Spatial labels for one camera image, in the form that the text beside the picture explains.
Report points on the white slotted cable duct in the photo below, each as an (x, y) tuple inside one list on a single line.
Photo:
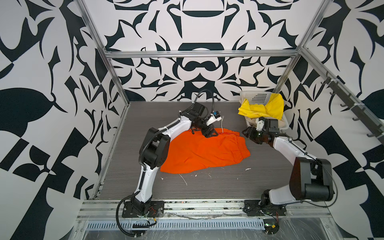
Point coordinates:
[(203, 224)]

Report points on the orange shorts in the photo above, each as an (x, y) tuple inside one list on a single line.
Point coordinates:
[(191, 152)]

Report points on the beige shorts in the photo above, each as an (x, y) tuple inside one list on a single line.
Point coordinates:
[(283, 124)]

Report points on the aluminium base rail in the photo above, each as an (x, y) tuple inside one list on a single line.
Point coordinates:
[(202, 209)]

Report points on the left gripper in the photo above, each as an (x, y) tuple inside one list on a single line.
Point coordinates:
[(208, 132)]

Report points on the white laundry basket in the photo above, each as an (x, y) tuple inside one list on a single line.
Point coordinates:
[(256, 97)]

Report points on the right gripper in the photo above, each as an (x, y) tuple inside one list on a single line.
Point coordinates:
[(252, 130)]

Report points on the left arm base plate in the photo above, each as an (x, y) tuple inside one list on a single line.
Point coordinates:
[(149, 209)]

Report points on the yellow shorts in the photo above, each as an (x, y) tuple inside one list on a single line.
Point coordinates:
[(273, 109)]

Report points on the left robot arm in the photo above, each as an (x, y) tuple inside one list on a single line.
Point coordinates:
[(155, 148)]

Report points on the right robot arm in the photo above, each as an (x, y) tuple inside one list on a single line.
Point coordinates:
[(311, 179)]

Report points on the aluminium cage frame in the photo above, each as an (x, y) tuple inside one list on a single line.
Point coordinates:
[(162, 53)]

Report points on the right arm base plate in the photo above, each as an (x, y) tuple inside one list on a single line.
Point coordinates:
[(254, 208)]

